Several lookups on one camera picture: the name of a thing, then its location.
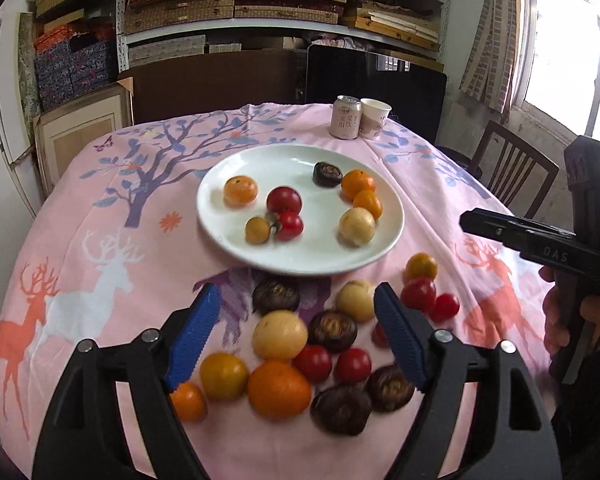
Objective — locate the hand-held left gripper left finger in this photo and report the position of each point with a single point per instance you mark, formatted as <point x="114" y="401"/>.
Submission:
<point x="192" y="335"/>

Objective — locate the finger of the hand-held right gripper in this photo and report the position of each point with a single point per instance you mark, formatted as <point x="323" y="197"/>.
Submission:
<point x="495" y="230"/>

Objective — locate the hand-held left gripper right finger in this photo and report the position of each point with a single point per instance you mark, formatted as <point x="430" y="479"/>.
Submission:
<point x="400" y="340"/>

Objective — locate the dark mangosteen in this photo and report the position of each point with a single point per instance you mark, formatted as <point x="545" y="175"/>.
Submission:
<point x="333" y="330"/>
<point x="391" y="387"/>
<point x="341" y="409"/>
<point x="276" y="295"/>
<point x="327" y="174"/>

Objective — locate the large red tomato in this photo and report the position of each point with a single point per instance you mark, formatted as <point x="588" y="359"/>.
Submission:
<point x="418" y="294"/>
<point x="284" y="199"/>

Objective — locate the beige round pear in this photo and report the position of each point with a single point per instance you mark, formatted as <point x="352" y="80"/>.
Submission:
<point x="357" y="226"/>
<point x="280" y="335"/>
<point x="355" y="300"/>

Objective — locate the small mandarin orange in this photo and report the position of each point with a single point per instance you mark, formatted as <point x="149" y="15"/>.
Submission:
<point x="188" y="401"/>

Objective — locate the large orange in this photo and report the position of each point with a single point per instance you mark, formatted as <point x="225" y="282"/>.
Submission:
<point x="278" y="390"/>

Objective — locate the small yellow tomato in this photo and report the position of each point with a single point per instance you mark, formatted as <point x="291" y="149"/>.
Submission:
<point x="257" y="230"/>

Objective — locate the white plate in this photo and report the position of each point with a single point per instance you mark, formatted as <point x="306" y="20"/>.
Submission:
<point x="310" y="255"/>

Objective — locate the orange tinged round pear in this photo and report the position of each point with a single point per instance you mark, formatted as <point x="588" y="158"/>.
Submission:
<point x="240" y="190"/>

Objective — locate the person's right forearm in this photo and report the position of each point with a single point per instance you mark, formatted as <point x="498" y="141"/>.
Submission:
<point x="595" y="420"/>

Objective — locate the person's right hand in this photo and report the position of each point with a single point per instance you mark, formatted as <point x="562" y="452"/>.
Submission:
<point x="550" y="310"/>

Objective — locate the dark wooden chair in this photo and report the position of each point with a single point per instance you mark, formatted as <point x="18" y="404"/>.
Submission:
<point x="505" y="160"/>

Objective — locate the pink deer print tablecloth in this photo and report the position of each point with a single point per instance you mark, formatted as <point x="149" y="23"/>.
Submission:
<point x="130" y="240"/>

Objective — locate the white framed window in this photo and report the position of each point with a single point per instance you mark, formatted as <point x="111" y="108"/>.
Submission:
<point x="555" y="60"/>

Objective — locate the checkered beige curtain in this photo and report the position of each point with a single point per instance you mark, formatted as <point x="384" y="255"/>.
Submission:
<point x="490" y="50"/>

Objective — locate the white paper cup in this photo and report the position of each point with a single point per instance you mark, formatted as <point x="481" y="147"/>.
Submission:
<point x="374" y="119"/>

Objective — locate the black glossy panel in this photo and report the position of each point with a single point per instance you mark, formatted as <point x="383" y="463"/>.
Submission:
<point x="405" y="90"/>

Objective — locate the pink drink can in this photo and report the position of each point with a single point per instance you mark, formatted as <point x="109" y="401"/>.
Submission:
<point x="345" y="117"/>

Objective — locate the stack of pale wooden boards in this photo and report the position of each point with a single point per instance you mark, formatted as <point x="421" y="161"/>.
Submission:
<point x="395" y="22"/>

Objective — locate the beige framed picture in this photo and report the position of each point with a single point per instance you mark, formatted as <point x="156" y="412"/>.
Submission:
<point x="80" y="130"/>

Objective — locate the dark brown board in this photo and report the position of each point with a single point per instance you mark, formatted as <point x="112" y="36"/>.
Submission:
<point x="205" y="85"/>

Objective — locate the pink cloth bundle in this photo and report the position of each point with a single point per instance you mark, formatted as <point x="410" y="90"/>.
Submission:
<point x="330" y="40"/>

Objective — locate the pale grey flat box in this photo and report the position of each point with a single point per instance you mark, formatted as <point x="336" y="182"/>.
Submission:
<point x="167" y="47"/>

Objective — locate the white leaning board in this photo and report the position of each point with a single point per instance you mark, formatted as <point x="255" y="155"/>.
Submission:
<point x="10" y="110"/>

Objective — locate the stack of blue patterned boxes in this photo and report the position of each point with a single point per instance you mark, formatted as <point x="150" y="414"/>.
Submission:
<point x="75" y="70"/>

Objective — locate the white metal shelf rack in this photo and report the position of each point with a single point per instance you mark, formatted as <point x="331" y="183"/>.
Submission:
<point x="121" y="52"/>

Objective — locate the mottled green board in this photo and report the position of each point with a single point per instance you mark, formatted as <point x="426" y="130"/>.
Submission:
<point x="27" y="70"/>

